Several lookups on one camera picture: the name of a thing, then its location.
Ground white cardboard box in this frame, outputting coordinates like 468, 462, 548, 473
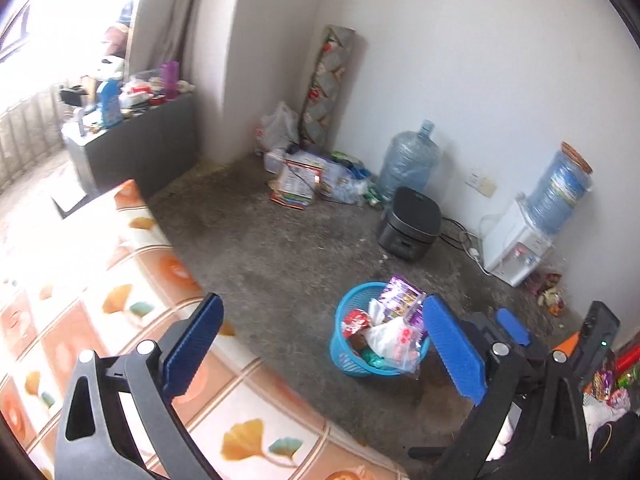
50, 177, 89, 219

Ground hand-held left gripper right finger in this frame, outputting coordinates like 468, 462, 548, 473
422, 294, 593, 480

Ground pink hanging cloth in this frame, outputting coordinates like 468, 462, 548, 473
102, 1, 136, 59

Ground blue water dispenser bottle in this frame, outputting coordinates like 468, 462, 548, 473
525, 142, 593, 236

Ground colourful snack packets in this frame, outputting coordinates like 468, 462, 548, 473
584, 345, 640, 406

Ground red snack packet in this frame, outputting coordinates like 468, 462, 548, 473
341, 309, 373, 348

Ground white water dispenser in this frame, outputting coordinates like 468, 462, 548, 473
482, 199, 553, 288

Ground cluster of small containers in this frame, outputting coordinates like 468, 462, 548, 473
122, 75, 196, 109

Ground white plastic bag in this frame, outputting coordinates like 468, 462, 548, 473
257, 101, 301, 153

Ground purple snack bag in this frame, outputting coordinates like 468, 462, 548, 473
378, 275, 427, 341

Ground black rice cooker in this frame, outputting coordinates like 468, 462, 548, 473
376, 186, 443, 261

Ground dark grey cabinet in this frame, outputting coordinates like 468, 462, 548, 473
62, 92, 198, 196

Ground black cloth yellow trim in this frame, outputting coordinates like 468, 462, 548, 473
589, 407, 640, 480

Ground printed blanket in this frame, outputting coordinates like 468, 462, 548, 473
0, 180, 411, 480

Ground heap of snack wrappers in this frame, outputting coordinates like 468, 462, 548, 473
525, 270, 567, 317

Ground purple bottle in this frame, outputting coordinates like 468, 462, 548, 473
161, 61, 180, 102

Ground blue plastic basket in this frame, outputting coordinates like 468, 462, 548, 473
329, 281, 432, 378

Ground black small device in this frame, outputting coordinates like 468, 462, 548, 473
59, 86, 89, 107

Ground heap of clear plastic bags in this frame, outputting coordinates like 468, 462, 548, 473
320, 152, 375, 206

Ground black power cable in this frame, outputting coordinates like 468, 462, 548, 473
440, 217, 483, 256

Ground metal window railing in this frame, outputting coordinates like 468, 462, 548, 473
0, 85, 68, 186

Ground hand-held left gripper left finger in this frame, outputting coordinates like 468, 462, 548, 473
54, 292, 224, 480

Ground grey curtain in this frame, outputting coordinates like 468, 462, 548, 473
131, 0, 208, 68

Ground wall outlet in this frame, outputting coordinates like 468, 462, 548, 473
465, 172, 498, 197

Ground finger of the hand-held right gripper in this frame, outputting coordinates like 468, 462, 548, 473
495, 308, 549, 362
465, 311, 512, 347

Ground clear plastic bag red print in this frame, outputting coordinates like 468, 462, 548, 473
364, 317, 422, 375

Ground patterned rolled mat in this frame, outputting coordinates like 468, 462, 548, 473
298, 24, 358, 148

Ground large clear water jug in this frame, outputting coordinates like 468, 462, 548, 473
376, 120, 443, 203

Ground window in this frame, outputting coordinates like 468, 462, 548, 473
0, 0, 146, 111

